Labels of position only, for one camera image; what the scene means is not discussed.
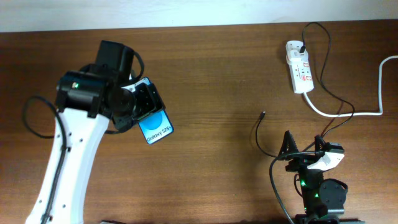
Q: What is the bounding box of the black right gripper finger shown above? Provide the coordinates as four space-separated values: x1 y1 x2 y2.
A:
278 131 299 157
314 135 326 152

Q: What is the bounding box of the black charger cable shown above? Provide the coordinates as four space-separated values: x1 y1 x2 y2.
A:
255 21 356 159

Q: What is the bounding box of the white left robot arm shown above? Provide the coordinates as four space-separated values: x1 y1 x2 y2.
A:
27 40 174 223

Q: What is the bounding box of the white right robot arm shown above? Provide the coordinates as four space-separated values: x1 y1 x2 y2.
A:
277 131 363 223

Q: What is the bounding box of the white charger plug adapter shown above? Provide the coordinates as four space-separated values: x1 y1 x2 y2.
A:
286 46 308 65

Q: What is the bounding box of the white power strip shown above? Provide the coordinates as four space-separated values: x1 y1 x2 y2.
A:
285 40 314 94

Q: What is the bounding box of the white power strip cord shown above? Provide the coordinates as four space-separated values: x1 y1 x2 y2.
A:
303 55 398 118

